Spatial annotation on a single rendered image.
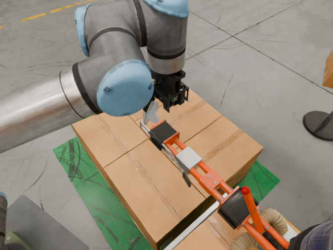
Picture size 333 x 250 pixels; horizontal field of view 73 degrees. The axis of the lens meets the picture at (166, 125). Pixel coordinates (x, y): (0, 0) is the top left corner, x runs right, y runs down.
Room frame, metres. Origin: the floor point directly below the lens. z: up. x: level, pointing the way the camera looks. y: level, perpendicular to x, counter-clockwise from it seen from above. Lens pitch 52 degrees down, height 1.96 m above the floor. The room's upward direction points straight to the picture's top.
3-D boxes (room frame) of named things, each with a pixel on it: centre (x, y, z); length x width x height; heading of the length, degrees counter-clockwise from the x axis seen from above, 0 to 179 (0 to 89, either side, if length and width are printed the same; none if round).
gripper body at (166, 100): (0.45, -0.01, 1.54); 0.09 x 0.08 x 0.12; 39
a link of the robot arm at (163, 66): (0.46, 0.00, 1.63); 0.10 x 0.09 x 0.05; 129
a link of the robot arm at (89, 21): (0.41, 0.11, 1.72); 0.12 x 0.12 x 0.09; 18
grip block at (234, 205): (0.22, -0.21, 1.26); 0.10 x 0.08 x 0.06; 130
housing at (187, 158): (0.38, -0.08, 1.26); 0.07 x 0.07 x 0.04; 40
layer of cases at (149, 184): (1.02, 0.05, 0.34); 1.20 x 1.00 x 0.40; 39
